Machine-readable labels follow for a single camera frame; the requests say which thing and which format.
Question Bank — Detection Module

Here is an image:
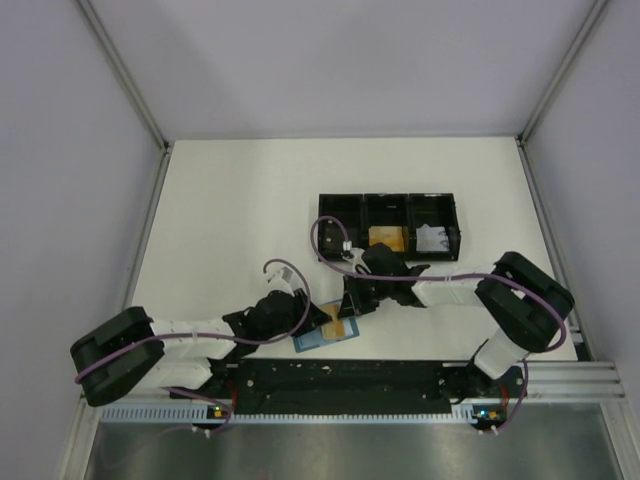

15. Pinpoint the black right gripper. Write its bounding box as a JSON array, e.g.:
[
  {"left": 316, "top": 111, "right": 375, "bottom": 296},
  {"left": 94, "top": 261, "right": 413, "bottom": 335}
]
[{"left": 338, "top": 270, "right": 393, "bottom": 320}]

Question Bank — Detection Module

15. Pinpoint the blue leather card holder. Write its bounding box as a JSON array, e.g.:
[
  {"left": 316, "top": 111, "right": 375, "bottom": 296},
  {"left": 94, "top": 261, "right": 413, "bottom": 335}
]
[{"left": 293, "top": 301, "right": 360, "bottom": 353}]

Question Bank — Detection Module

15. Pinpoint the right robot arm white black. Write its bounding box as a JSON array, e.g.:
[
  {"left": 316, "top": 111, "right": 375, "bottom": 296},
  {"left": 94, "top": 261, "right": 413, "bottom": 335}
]
[{"left": 340, "top": 242, "right": 575, "bottom": 396}]

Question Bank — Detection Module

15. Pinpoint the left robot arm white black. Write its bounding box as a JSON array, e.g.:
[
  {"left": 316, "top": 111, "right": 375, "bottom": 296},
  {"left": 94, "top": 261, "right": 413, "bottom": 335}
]
[{"left": 70, "top": 289, "right": 331, "bottom": 407}]

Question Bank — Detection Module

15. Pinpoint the black VIP cards stack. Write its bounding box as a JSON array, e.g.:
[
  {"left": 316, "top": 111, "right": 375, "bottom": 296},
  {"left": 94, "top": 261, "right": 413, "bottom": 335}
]
[{"left": 319, "top": 220, "right": 360, "bottom": 260}]

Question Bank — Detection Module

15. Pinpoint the gold cards stack in tray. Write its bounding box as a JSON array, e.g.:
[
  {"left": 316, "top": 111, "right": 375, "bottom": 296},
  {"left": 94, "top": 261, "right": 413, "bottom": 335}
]
[{"left": 368, "top": 225, "right": 406, "bottom": 252}]

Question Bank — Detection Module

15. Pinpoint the silver cards stack in tray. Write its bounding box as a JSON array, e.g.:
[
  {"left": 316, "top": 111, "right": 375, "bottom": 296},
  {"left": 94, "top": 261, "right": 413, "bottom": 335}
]
[{"left": 416, "top": 224, "right": 450, "bottom": 253}]

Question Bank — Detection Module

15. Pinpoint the black three-compartment tray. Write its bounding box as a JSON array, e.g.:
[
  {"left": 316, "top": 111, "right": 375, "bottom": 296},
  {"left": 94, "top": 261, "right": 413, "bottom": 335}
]
[{"left": 317, "top": 193, "right": 461, "bottom": 261}]

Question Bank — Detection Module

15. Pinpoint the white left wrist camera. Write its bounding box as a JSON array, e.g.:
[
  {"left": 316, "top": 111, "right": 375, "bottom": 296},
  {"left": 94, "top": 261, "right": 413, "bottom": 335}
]
[{"left": 266, "top": 266, "right": 295, "bottom": 296}]

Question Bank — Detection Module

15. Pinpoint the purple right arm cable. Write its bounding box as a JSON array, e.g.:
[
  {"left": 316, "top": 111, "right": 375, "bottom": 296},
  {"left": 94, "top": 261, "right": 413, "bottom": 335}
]
[{"left": 310, "top": 215, "right": 569, "bottom": 354}]

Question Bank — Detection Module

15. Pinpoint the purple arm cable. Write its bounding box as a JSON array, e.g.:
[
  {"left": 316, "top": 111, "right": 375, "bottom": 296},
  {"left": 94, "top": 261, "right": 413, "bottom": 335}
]
[
  {"left": 310, "top": 215, "right": 569, "bottom": 354},
  {"left": 74, "top": 258, "right": 310, "bottom": 386}
]

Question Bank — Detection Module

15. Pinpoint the light blue cable duct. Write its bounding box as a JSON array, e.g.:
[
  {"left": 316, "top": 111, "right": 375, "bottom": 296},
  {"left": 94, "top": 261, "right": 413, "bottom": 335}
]
[{"left": 99, "top": 402, "right": 506, "bottom": 426}]

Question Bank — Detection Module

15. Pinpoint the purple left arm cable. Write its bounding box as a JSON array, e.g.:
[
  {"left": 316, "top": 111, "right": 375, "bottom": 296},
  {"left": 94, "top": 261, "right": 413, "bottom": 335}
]
[{"left": 74, "top": 258, "right": 310, "bottom": 386}]

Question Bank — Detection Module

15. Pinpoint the aluminium frame profile right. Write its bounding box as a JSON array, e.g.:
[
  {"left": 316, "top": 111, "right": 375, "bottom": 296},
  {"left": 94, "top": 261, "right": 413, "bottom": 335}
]
[{"left": 525, "top": 361, "right": 626, "bottom": 403}]

